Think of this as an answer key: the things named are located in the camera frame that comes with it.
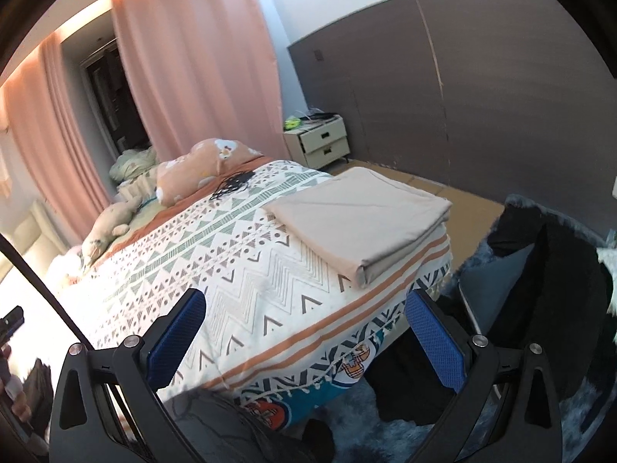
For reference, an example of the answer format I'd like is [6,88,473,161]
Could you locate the cream padded headboard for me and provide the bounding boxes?
[6,199,68,275]

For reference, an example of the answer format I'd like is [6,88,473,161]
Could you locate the beige zip-up jacket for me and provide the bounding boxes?
[265,167,452,287]

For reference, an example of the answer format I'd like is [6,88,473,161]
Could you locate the pink curtain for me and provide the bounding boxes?
[2,0,288,237]

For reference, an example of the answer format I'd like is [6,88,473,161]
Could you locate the orange-brown plush pillow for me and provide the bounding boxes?
[156,138,263,207]

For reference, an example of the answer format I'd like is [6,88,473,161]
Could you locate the black tangled cable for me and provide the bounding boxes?
[210,167,256,201]

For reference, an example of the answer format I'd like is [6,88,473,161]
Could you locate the white bedside drawer cabinet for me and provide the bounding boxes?
[283,114,351,169]

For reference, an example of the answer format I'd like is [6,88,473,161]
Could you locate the light green bedding bundle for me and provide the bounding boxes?
[109,147,158,184]

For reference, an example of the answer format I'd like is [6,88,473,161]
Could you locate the black garment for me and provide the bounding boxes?
[366,198,616,428]

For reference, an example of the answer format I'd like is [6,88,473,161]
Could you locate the blue fluffy rug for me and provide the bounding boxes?
[295,196,616,462]

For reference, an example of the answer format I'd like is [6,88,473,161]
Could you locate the beige plush animal toy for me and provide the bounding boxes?
[82,196,142,267]

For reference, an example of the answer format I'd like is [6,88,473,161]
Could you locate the person's left hand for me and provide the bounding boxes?
[1,344,31,422]

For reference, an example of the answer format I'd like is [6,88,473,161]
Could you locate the white geometric patterned bedspread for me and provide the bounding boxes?
[47,157,454,433]

